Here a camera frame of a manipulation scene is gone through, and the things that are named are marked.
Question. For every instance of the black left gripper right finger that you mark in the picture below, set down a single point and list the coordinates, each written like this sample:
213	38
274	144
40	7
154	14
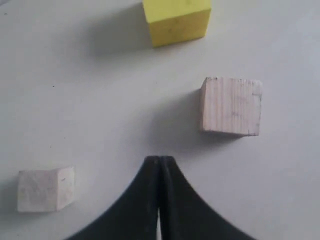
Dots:
184	215

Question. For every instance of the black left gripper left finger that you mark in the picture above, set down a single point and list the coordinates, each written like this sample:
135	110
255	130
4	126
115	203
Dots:
134	215

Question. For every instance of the yellow cube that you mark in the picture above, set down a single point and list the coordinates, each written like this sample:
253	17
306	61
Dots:
175	21

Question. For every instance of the small wooden cube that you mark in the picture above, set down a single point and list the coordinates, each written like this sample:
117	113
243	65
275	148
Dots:
43	191

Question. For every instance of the medium wooden cube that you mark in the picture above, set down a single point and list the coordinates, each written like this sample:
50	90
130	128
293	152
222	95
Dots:
231	106

